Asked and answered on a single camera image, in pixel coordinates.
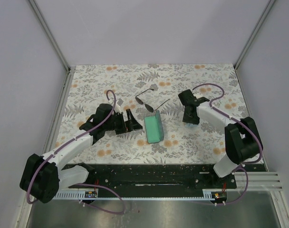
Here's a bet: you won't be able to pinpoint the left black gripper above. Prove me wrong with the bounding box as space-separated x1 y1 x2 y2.
104 109 142 134

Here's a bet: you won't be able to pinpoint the blue cloth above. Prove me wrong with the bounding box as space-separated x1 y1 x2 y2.
185 123 198 128

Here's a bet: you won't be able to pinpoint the grey-blue glasses case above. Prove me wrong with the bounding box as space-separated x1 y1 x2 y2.
144 110 164 144

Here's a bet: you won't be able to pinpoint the black aviator sunglasses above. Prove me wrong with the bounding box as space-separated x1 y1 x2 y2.
135 88 170 113

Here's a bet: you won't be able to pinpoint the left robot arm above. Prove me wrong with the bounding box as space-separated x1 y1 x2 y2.
19 104 143 203

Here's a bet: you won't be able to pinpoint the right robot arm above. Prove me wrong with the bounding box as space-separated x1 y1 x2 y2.
178 89 263 188

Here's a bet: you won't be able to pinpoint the floral table mat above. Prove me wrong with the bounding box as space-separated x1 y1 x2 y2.
56 64 249 164

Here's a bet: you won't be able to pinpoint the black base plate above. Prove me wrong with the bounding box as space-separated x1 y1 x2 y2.
81 164 237 190

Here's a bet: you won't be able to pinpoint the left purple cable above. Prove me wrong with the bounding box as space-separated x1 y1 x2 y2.
26 90 126 215

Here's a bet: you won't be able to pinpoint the white slotted cable duct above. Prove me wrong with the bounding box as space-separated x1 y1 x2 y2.
53 190 98 200

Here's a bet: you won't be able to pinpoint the aluminium front rail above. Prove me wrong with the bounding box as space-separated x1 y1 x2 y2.
25 172 284 190

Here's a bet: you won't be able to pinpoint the right aluminium frame post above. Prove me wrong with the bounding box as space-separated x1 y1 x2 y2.
233 0 277 71

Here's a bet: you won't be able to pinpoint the aluminium frame post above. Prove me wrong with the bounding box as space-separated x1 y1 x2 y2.
233 0 277 71
27 0 70 72

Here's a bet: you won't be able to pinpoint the left aluminium frame post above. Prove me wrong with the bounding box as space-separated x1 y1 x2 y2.
27 0 70 72

